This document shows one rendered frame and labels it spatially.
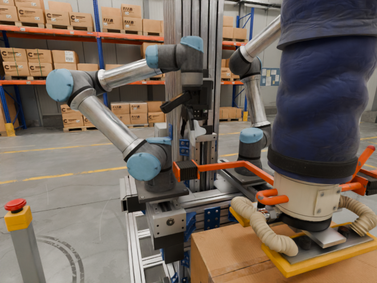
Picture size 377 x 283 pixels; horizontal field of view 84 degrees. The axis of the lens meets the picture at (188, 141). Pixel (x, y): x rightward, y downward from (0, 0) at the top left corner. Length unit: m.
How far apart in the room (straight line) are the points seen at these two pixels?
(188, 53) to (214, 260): 0.68
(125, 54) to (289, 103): 8.45
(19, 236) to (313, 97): 1.16
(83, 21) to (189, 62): 7.08
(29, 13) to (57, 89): 7.12
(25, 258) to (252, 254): 0.94
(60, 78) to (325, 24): 0.80
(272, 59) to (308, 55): 10.89
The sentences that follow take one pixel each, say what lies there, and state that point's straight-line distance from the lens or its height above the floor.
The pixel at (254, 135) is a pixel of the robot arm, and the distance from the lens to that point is 1.10.
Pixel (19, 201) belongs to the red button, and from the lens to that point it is 1.12.
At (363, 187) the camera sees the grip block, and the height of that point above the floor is 1.18.
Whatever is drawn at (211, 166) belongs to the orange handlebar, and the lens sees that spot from 0.83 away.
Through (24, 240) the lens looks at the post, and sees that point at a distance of 1.18.
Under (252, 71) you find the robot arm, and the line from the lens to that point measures 1.24.
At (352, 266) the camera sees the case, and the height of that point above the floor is 0.94.
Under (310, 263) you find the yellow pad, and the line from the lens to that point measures 0.67.
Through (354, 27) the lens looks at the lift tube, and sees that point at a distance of 0.58.
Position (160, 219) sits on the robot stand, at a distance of 0.89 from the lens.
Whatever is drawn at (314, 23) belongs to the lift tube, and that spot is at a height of 1.63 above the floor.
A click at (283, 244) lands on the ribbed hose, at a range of 0.62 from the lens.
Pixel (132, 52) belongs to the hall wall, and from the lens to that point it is 8.90.
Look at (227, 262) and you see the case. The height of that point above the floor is 0.94.
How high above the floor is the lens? 1.50
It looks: 15 degrees down
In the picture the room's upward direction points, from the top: straight up
